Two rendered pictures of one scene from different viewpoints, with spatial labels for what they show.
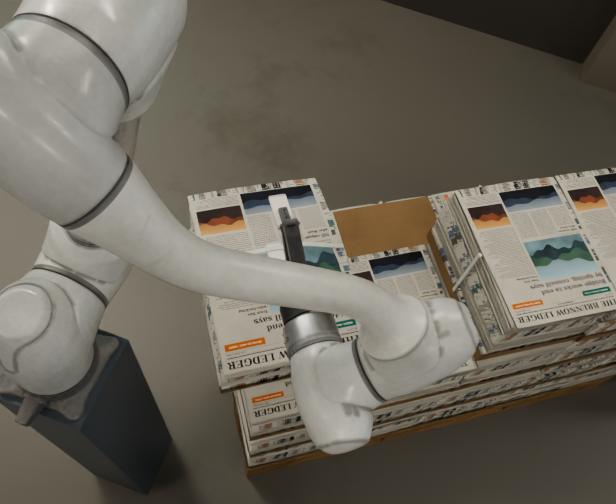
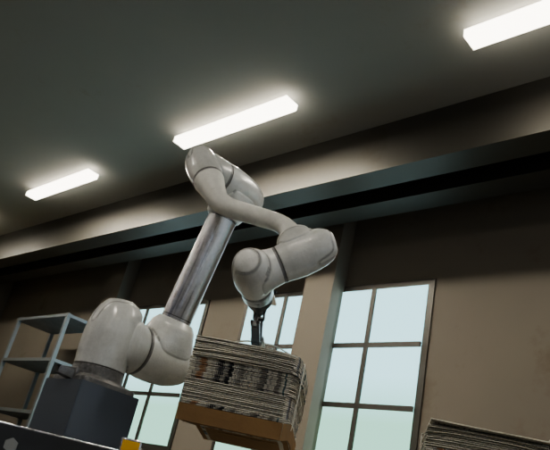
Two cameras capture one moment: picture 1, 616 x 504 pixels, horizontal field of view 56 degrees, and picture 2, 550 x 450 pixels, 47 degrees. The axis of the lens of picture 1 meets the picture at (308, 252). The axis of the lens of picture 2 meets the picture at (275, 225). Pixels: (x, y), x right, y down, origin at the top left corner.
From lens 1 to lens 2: 2.05 m
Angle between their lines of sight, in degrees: 90
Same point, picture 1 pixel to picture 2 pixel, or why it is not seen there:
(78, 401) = (93, 376)
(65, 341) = (129, 315)
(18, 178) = (196, 157)
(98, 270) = (162, 328)
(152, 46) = (245, 179)
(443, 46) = not seen: outside the picture
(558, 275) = not seen: hidden behind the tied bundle
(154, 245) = (216, 183)
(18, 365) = (102, 311)
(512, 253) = not seen: hidden behind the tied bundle
